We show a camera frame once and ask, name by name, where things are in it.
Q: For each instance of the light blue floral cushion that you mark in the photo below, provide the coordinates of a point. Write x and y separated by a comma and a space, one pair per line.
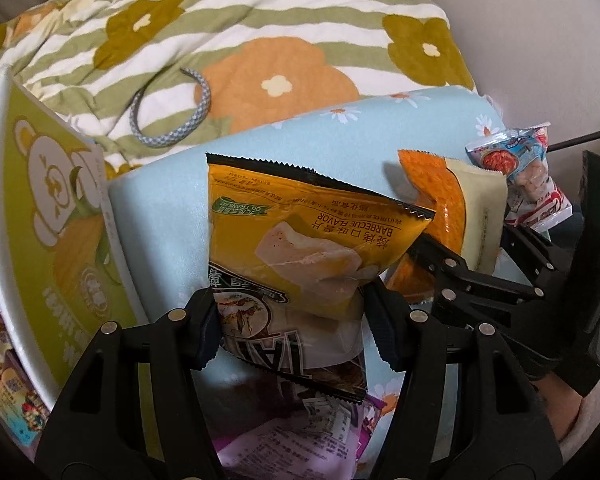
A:
163, 220

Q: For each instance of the grey braided headband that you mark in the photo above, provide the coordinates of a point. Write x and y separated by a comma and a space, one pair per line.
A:
181, 119

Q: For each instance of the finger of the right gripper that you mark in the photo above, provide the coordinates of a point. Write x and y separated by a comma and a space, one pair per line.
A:
540, 260
455, 282

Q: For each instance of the floral striped duvet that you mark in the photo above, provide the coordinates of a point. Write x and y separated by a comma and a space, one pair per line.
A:
266, 61

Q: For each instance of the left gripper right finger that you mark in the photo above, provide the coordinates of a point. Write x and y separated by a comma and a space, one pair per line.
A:
466, 409

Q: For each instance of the purple snack packet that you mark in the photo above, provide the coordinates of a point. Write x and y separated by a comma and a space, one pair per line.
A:
324, 439

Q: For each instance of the green snack packet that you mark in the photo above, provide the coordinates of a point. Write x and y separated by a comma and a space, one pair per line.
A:
23, 414

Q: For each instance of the yellow barbecue chip bag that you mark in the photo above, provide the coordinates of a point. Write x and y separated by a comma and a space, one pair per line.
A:
289, 251

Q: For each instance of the orange cream chip bag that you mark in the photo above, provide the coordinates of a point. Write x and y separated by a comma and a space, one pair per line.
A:
469, 201

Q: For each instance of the red white blue snack packet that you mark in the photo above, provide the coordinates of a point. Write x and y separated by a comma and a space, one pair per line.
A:
534, 199

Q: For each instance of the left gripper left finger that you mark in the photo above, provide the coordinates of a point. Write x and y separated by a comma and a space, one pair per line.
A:
130, 409

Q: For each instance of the green cardboard box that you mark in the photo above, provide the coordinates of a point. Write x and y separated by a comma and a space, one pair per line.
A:
63, 272

